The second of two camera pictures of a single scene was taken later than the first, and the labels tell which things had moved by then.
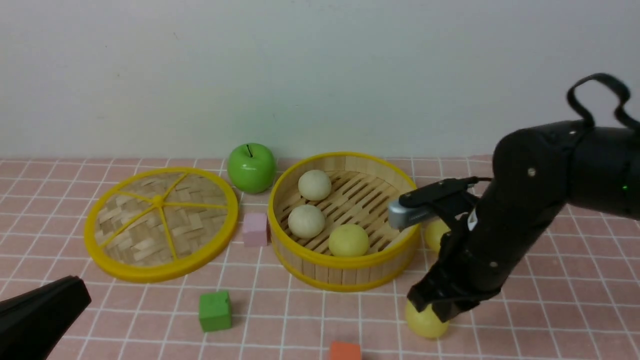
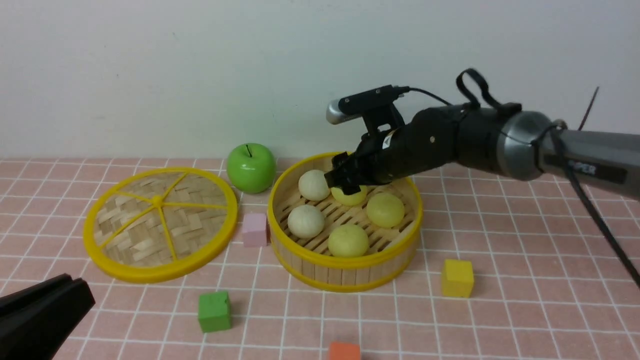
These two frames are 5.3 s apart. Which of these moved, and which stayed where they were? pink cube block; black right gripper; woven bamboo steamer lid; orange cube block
Moved: black right gripper
Stayed: woven bamboo steamer lid; pink cube block; orange cube block
